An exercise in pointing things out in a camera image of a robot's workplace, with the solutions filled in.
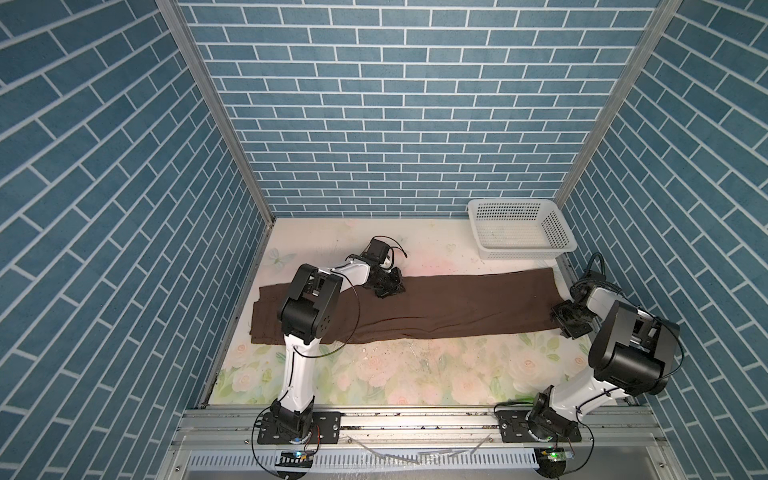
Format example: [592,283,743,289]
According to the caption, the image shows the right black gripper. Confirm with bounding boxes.
[552,299,595,339]

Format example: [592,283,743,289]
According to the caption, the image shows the brown trousers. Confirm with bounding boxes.
[249,266,566,346]

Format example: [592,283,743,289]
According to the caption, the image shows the white plastic basket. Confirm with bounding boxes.
[467,198,577,260]

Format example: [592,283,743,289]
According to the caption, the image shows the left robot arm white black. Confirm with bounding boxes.
[269,256,405,444]

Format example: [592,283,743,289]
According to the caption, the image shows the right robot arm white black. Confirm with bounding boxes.
[526,286,684,442]

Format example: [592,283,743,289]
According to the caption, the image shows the right green circuit board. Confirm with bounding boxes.
[534,447,574,471]

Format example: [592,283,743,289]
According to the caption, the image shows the green circuit board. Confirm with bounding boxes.
[275,451,315,471]
[534,447,574,471]

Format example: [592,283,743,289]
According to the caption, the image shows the left green circuit board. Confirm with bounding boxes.
[275,451,315,471]

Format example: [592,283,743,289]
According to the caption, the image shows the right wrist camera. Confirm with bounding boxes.
[569,271,606,303]

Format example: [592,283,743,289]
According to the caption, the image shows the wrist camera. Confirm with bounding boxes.
[361,238,394,270]
[569,271,606,303]

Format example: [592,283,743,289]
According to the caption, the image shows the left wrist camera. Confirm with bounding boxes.
[361,238,394,270]

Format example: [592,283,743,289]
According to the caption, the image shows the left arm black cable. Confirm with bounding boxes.
[250,235,409,478]

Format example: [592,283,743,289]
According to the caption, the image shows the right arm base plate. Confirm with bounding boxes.
[495,409,582,443]

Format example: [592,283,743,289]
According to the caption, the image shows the white slotted cable duct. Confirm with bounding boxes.
[187,448,539,473]

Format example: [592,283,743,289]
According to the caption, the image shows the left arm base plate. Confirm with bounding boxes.
[255,411,342,445]

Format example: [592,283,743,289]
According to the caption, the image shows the aluminium front rail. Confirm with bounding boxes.
[171,406,667,450]

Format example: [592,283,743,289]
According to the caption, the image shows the right corner aluminium post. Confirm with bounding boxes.
[554,0,682,210]

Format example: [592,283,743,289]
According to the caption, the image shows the corner aluminium post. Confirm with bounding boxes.
[554,0,682,210]
[156,0,275,229]

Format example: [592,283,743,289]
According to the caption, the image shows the left corner aluminium post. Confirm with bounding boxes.
[156,0,275,229]

